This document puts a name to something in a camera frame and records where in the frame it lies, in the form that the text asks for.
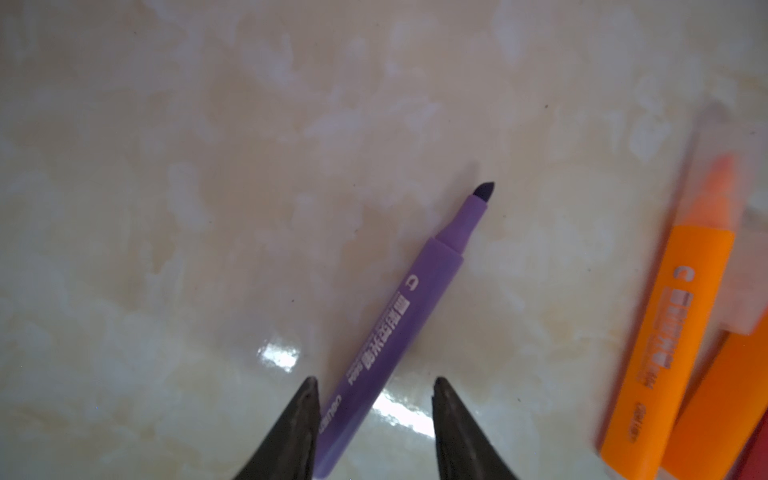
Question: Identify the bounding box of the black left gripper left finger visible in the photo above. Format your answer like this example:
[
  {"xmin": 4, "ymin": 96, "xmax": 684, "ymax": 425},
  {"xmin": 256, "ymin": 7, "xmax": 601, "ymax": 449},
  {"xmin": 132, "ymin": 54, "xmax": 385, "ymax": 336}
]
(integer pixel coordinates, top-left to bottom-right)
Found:
[{"xmin": 234, "ymin": 376, "xmax": 320, "ymax": 480}]

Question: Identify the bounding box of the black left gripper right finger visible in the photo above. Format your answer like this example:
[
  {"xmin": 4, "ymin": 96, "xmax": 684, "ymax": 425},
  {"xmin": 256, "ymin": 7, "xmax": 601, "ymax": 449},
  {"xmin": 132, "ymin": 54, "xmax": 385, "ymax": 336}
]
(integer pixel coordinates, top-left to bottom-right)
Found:
[{"xmin": 432, "ymin": 377, "xmax": 518, "ymax": 480}]

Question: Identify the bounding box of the purple marker pen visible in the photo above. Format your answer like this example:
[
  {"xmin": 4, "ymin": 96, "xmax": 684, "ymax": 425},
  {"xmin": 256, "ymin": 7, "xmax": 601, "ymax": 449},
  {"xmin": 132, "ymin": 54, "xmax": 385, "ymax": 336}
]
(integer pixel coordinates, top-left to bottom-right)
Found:
[{"xmin": 313, "ymin": 182, "xmax": 495, "ymax": 479}]

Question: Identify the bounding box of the orange highlighter pen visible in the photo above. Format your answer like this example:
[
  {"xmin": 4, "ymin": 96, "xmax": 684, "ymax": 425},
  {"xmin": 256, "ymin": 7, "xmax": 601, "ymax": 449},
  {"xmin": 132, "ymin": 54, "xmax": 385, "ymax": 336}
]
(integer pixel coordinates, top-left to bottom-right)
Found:
[
  {"xmin": 660, "ymin": 316, "xmax": 767, "ymax": 479},
  {"xmin": 599, "ymin": 152, "xmax": 742, "ymax": 480}
]

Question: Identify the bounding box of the pink highlighter pen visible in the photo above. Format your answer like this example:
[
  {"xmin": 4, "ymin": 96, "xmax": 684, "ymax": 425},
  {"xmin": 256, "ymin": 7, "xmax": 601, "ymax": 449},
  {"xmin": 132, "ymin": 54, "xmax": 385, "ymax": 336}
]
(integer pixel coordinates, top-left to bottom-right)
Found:
[{"xmin": 728, "ymin": 414, "xmax": 767, "ymax": 480}]

